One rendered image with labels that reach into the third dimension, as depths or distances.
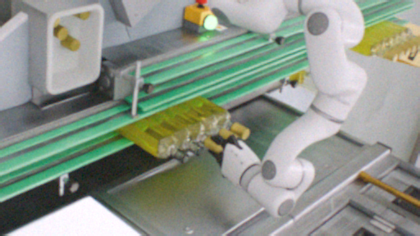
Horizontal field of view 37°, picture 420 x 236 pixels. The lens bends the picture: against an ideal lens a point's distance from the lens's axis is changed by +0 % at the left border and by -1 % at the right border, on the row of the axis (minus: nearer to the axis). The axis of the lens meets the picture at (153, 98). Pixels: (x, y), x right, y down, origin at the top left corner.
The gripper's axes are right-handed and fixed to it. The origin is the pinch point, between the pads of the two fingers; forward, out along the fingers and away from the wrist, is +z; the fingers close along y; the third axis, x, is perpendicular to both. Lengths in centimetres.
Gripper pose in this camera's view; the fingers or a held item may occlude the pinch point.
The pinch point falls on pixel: (217, 146)
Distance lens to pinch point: 169.0
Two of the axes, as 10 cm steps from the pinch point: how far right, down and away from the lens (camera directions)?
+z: -4.9, -4.5, 7.4
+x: -8.6, 1.7, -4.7
